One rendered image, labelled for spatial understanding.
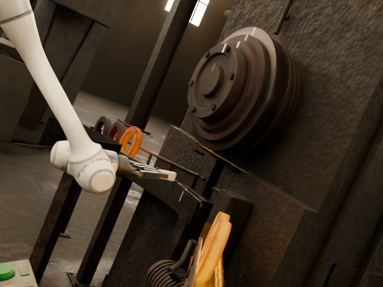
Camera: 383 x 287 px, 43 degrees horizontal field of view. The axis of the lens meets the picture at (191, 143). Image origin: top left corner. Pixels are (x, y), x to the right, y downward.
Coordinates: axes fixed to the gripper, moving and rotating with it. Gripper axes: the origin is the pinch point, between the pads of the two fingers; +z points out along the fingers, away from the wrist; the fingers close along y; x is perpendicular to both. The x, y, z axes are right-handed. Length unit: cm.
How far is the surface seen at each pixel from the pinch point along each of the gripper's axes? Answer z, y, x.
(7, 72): -23, -237, -8
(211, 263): -17, 62, -2
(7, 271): -61, 61, -8
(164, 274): -6.5, 29.8, -22.9
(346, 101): 29, 39, 44
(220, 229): -15, 59, 5
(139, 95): 261, -642, -39
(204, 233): -1.6, 35.7, -5.7
